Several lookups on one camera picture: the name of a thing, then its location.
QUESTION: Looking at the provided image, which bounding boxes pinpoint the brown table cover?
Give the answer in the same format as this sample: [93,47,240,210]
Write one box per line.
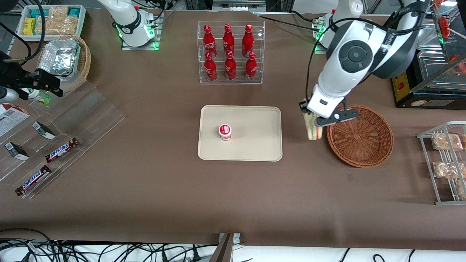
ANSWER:
[0,7,466,251]

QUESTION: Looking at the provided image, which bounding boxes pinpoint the grey wire rack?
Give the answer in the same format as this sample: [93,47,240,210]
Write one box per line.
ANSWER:
[417,122,466,205]

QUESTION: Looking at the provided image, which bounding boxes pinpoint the aluminium table bracket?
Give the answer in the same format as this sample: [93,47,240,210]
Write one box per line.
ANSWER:
[218,233,241,245]

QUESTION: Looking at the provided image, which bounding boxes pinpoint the white plastic snack bin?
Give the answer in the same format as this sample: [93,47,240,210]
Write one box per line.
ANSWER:
[16,4,87,41]

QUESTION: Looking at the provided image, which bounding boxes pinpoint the thick black cable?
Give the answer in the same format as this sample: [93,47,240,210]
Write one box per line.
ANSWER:
[0,21,32,60]
[15,0,47,68]

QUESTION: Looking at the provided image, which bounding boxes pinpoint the beige plastic tray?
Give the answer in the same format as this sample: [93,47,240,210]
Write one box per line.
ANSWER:
[197,105,283,162]

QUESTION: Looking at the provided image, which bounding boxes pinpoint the printed barcode carton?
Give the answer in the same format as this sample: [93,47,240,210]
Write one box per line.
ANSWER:
[0,103,31,137]

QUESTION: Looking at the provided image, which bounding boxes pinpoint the clear acrylic bottle rack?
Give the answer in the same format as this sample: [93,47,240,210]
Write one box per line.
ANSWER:
[197,21,265,85]

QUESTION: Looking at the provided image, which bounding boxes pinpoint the steel warmer pan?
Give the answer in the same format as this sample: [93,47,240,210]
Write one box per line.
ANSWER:
[415,18,447,52]
[418,51,466,88]

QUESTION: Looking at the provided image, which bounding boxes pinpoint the red cola bottle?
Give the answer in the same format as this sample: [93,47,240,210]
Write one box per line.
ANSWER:
[203,25,217,59]
[224,51,237,81]
[245,52,258,82]
[204,52,218,82]
[242,24,254,58]
[222,24,236,55]

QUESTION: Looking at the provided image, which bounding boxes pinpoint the clear cracker snack bags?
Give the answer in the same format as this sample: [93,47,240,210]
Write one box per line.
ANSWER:
[36,6,79,36]

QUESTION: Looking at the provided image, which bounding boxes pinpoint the small black white box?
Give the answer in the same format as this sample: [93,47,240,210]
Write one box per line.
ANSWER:
[4,142,29,161]
[32,122,56,140]

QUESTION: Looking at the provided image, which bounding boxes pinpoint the light wicker basket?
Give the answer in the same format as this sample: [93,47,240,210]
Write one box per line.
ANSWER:
[36,35,91,94]

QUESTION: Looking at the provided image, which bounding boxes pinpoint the thin black table cable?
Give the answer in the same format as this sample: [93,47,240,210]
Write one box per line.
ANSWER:
[254,14,323,30]
[289,10,319,24]

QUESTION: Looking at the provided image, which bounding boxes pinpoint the tangled black floor cables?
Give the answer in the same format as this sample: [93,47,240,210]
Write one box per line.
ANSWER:
[0,228,219,262]

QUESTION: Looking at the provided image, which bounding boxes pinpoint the green white small bottle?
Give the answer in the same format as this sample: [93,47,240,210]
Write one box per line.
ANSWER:
[21,88,52,105]

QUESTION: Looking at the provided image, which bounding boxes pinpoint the silver foil packs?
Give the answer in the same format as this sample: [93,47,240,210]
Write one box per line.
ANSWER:
[38,38,81,81]

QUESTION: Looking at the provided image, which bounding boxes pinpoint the clear acrylic display shelf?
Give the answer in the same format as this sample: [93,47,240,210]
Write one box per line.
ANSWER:
[0,80,126,200]

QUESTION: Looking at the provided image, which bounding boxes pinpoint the red food on stick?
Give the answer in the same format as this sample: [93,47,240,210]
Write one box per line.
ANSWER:
[450,55,466,74]
[438,16,453,39]

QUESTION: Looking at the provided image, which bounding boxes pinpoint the dark metal post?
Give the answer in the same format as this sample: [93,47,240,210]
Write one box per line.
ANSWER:
[209,233,234,262]

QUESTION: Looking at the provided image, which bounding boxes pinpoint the red white yogurt cup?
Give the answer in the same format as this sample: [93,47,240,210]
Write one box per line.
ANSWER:
[218,124,233,142]

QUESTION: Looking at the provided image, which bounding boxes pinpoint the black food warmer box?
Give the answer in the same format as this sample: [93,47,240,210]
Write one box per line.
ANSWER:
[391,15,466,109]

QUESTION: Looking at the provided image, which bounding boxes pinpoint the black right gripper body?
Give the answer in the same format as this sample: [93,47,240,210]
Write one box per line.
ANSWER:
[0,51,41,101]

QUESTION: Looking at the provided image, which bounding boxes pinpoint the triangle sandwich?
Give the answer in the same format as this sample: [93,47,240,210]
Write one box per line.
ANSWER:
[304,112,324,141]

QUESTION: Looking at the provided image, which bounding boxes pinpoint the brown wicker basket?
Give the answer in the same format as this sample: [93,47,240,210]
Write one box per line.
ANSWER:
[326,105,394,168]

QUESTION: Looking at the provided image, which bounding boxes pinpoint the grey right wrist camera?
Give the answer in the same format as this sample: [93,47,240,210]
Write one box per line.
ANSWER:
[0,87,20,103]

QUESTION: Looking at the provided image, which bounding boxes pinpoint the yellow snack pack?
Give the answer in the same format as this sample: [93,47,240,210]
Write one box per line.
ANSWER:
[23,17,37,36]

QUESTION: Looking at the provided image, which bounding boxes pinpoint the snickers chocolate bar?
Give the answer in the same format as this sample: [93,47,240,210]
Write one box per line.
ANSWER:
[15,165,52,197]
[45,138,80,163]

